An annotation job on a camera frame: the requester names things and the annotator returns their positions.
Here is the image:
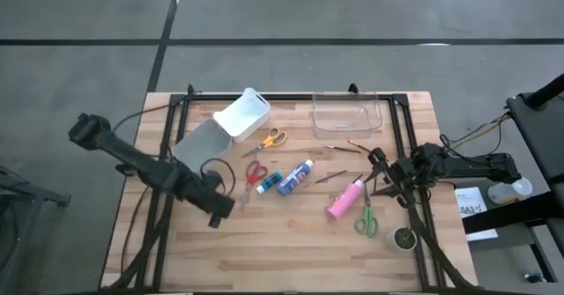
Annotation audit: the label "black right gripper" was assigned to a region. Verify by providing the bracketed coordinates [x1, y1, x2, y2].
[363, 155, 427, 198]

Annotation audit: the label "green handled scissors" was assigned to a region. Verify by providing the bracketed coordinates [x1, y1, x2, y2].
[353, 182, 380, 239]

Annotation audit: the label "red handled scissors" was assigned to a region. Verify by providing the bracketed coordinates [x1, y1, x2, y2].
[240, 159, 269, 211]

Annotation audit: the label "orange handled paintbrush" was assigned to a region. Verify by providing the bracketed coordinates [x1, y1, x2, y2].
[346, 139, 372, 153]

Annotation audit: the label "pink paint bottle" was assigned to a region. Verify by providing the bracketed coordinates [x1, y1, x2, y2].
[326, 179, 365, 220]

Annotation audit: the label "dark thin paintbrush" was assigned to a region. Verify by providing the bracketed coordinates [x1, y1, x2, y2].
[324, 144, 362, 154]

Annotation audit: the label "paintbrush with orange tip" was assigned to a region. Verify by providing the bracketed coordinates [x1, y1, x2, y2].
[303, 169, 349, 188]

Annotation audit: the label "small teal paint bottle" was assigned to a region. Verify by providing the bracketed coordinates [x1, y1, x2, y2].
[256, 171, 283, 195]

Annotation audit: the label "yellow handled scissors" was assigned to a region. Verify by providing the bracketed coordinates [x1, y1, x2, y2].
[241, 126, 288, 159]

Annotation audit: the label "large blue paint bottle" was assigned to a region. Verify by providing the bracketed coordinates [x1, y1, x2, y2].
[276, 159, 315, 197]

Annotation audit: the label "grey plastic bin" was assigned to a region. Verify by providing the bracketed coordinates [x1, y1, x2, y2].
[171, 118, 234, 175]

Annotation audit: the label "clear plastic bin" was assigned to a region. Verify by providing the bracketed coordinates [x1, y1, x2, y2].
[311, 91, 383, 141]

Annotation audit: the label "white printed paper sheet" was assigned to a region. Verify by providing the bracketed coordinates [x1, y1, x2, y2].
[454, 187, 499, 242]

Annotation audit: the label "white plastic bin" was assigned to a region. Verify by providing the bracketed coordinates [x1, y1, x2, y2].
[212, 86, 272, 144]

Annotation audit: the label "clear plastic jar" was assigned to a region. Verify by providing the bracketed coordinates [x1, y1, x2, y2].
[487, 176, 533, 204]

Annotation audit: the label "black side cart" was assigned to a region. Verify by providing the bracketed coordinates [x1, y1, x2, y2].
[453, 72, 564, 287]

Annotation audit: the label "black metal rack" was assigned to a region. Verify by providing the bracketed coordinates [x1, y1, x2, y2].
[0, 166, 72, 295]

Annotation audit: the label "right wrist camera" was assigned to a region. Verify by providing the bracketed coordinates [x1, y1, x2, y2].
[367, 147, 390, 166]

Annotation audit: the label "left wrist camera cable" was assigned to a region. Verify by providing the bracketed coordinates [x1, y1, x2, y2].
[199, 157, 237, 195]

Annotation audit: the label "brown cable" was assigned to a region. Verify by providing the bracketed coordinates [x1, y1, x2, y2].
[119, 184, 151, 265]

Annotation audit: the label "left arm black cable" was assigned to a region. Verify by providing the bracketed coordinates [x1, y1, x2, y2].
[112, 103, 173, 133]

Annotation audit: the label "black aluminium frame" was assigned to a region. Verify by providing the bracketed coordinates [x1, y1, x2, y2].
[100, 91, 481, 292]

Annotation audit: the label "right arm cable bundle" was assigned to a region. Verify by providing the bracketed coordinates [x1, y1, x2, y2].
[439, 112, 515, 159]

